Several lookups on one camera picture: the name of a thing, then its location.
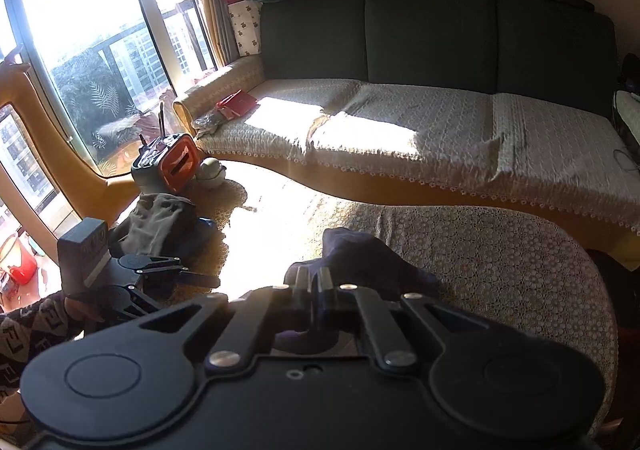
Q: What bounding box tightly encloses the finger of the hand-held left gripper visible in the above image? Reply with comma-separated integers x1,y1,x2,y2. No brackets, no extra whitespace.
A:
171,270,222,290

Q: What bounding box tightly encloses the red packet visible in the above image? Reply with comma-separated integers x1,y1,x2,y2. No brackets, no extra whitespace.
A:
215,90,259,120

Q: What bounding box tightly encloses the clear plastic bag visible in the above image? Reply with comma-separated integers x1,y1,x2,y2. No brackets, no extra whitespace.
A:
192,112,227,139

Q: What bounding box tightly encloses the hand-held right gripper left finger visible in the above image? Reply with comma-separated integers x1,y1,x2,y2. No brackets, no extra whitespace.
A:
141,266,315,376

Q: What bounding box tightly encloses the green orange organizer box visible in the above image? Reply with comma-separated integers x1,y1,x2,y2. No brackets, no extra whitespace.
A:
130,102,202,194

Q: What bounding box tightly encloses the person's left hand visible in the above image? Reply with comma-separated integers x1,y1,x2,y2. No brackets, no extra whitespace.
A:
63,296,102,327

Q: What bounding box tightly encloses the dark grey garment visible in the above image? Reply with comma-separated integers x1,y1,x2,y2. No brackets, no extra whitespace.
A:
107,193,199,259

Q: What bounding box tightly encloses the red basin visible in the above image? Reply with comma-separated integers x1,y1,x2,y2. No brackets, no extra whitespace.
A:
0,234,39,287

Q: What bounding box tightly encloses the person's left forearm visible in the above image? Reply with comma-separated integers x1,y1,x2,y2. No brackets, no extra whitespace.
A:
0,292,89,402

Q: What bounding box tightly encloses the white navy raglan t-shirt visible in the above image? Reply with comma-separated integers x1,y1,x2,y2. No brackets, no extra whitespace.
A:
272,227,444,356

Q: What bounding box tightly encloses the white bear print pillow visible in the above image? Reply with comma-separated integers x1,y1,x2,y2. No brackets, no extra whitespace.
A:
227,0,264,57

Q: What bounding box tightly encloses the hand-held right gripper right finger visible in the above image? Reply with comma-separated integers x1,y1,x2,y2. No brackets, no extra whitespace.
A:
316,266,494,374

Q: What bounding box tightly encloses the navy blue garment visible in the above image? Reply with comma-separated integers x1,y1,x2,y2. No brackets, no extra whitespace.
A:
194,217,219,252

